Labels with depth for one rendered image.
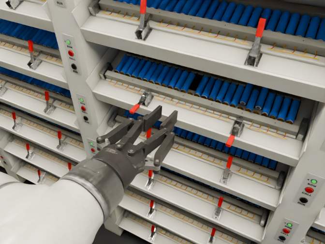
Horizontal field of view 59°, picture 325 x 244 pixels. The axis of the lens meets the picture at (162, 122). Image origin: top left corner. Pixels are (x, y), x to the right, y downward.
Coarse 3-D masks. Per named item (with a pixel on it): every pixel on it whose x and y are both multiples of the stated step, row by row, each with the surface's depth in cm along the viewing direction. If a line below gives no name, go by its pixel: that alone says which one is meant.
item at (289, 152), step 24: (96, 72) 88; (192, 72) 86; (96, 96) 91; (120, 96) 86; (288, 96) 77; (192, 120) 78; (216, 120) 77; (312, 120) 67; (240, 144) 74; (264, 144) 71; (288, 144) 70
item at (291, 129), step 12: (108, 72) 88; (132, 84) 86; (144, 84) 84; (168, 96) 82; (180, 96) 80; (192, 96) 79; (216, 108) 76; (228, 108) 75; (252, 120) 73; (264, 120) 72; (276, 120) 71; (264, 132) 72; (276, 132) 71; (288, 132) 70
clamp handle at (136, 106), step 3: (144, 96) 81; (141, 99) 81; (144, 99) 81; (138, 102) 80; (141, 102) 80; (135, 105) 79; (138, 105) 79; (132, 108) 78; (135, 108) 78; (132, 111) 77
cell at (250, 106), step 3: (252, 90) 78; (255, 90) 77; (252, 93) 77; (255, 93) 77; (258, 93) 77; (252, 96) 76; (255, 96) 76; (249, 99) 76; (252, 99) 76; (255, 99) 76; (249, 102) 76; (252, 102) 75; (249, 105) 75; (252, 105) 75; (246, 108) 75; (249, 108) 75; (252, 108) 75
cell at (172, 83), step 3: (177, 69) 85; (177, 72) 84; (180, 72) 85; (174, 75) 84; (177, 75) 84; (180, 75) 85; (174, 78) 83; (177, 78) 84; (171, 81) 83; (174, 81) 83; (171, 84) 83; (174, 84) 83
